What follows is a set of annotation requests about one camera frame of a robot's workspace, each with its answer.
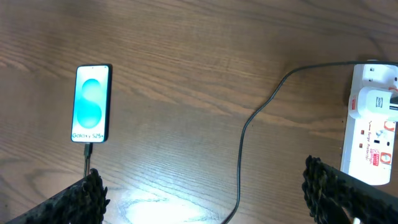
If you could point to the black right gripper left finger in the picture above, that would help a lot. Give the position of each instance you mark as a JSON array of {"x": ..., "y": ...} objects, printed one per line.
[{"x": 84, "y": 202}]

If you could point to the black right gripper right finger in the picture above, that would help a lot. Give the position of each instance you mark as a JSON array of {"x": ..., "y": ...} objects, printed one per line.
[{"x": 335, "y": 197}]

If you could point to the white power strip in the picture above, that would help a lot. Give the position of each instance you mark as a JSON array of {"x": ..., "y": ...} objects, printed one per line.
[{"x": 369, "y": 144}]

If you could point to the blue screen Galaxy smartphone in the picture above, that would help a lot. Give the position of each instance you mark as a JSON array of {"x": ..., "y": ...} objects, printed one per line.
[{"x": 91, "y": 103}]

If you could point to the white USB charger plug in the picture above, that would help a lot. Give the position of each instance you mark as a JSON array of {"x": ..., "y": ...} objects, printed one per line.
[{"x": 373, "y": 103}]

